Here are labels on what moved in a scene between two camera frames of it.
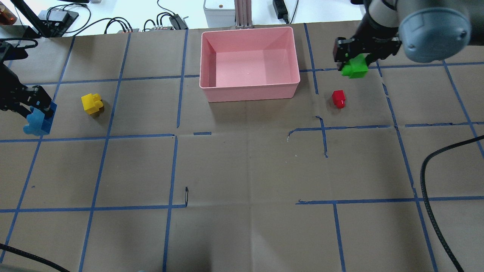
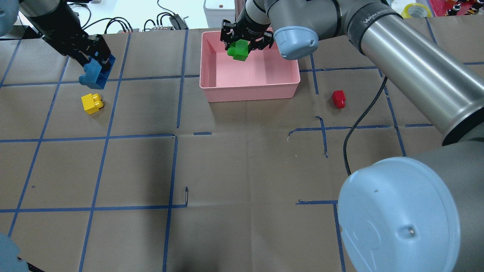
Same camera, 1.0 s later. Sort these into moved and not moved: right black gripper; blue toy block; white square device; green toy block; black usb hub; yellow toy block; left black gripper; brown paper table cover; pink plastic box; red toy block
Moved: right black gripper; green toy block; blue toy block; left black gripper
Not moved: pink plastic box; yellow toy block; red toy block; black usb hub; white square device; brown paper table cover
